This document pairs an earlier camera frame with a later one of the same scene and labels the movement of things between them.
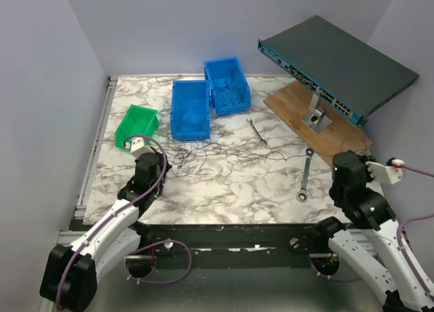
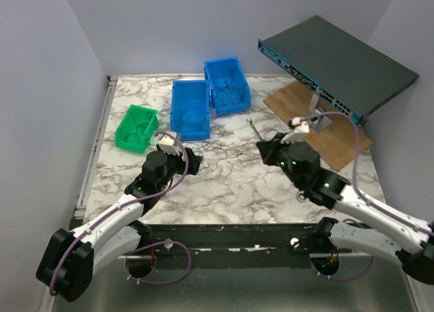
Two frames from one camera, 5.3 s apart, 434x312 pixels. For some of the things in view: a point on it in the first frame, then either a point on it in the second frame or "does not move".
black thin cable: (199, 154) to (136, 136)
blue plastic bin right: (230, 91) does not move
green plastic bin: (138, 121) does not move
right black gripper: (365, 159) to (268, 148)
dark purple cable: (228, 92) does not move
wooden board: (292, 102) does not move
